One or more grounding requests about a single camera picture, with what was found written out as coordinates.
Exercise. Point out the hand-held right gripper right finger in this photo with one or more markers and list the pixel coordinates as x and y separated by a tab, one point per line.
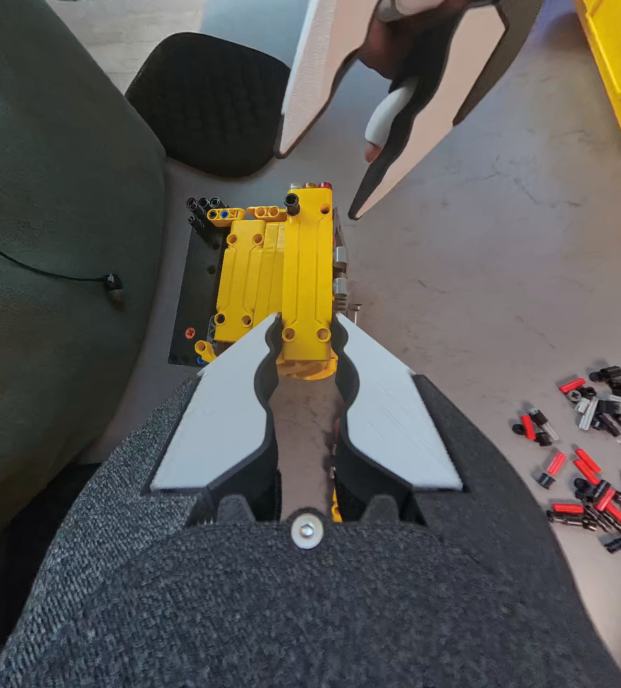
396	430

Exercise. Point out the pile of small lego pins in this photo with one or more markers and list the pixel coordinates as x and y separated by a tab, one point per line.
616	408

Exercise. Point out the yellow lego vehicle model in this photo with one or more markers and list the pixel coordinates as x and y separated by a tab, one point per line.
246	269

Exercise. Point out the person's left hand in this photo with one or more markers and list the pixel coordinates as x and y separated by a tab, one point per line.
396	48

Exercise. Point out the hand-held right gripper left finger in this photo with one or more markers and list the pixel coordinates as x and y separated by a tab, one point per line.
219	430

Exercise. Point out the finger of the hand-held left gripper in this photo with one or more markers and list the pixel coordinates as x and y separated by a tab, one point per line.
321	64
439	118

